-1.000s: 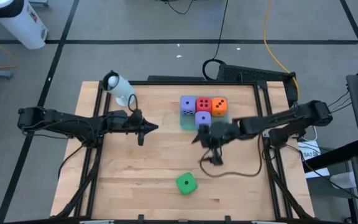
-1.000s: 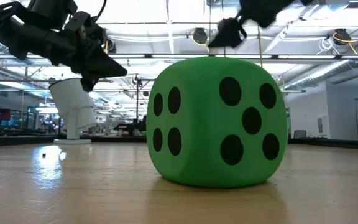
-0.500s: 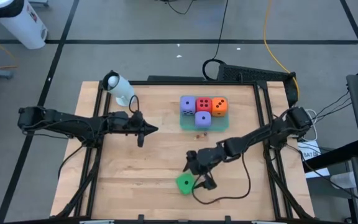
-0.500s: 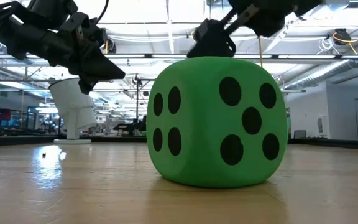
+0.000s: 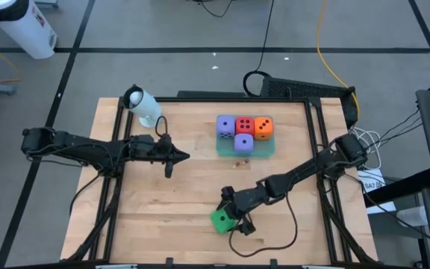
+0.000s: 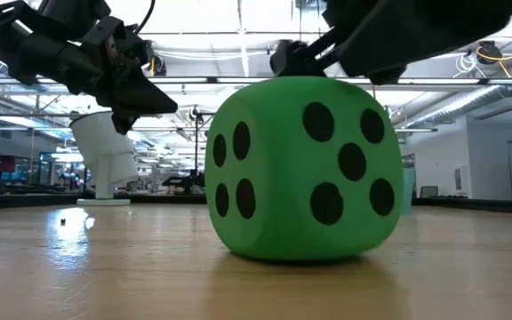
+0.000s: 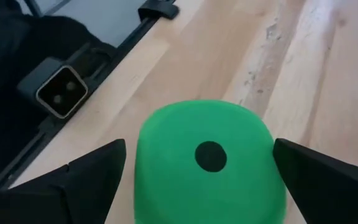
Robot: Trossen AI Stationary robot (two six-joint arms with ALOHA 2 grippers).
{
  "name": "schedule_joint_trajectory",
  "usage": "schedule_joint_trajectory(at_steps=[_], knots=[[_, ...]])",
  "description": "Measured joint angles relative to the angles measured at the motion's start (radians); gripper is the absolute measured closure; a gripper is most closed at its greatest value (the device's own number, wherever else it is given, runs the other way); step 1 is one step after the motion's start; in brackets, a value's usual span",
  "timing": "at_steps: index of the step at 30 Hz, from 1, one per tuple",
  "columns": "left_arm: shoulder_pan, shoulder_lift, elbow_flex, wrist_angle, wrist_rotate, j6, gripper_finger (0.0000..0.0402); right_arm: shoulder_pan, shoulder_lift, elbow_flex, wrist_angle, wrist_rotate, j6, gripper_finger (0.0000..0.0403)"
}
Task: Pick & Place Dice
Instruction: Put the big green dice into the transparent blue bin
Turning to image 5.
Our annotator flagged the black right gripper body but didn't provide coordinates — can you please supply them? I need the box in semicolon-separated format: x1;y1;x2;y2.
225;186;267;220

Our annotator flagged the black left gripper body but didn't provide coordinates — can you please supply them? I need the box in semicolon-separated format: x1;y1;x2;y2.
128;134;166;164

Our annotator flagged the green foam die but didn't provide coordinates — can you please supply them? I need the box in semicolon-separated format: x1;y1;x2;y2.
210;208;238;235

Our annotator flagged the purple foam die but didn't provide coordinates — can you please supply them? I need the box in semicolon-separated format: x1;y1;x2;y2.
234;133;255;155
216;114;237;140

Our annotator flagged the red foam die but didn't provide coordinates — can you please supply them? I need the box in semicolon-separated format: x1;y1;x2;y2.
235;117;255;136

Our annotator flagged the orange foam die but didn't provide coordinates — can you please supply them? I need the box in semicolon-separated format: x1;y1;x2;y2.
254;117;275;141

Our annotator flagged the teal translucent plastic bin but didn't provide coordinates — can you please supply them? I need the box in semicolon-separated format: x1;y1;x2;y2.
215;114;276;158

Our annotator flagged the white paper label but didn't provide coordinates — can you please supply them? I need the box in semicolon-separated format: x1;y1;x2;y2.
356;170;397;214

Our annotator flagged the large white cylinder black band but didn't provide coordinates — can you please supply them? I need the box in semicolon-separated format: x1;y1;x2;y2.
0;0;58;60

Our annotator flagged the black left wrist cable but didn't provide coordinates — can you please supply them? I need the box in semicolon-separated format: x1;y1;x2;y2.
154;114;169;138

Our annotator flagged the white cylindrical camera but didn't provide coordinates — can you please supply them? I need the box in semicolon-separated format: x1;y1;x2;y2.
122;84;163;129

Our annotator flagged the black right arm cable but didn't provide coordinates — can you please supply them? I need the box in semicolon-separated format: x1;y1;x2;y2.
228;193;299;259

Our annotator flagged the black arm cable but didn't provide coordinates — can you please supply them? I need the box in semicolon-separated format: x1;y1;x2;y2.
228;193;299;259
68;173;102;217

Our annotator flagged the black aluminium table frame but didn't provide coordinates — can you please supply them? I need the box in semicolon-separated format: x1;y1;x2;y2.
60;96;378;269

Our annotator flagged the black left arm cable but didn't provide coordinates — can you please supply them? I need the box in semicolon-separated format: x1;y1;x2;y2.
68;173;102;217

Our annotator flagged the black floor cable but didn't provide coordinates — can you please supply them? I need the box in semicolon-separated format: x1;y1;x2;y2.
242;0;275;97

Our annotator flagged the white cable bundle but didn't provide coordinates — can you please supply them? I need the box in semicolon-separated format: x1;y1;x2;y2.
349;126;383;171

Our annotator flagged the yellow cable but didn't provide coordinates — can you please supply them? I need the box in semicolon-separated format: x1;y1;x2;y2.
315;0;361;117

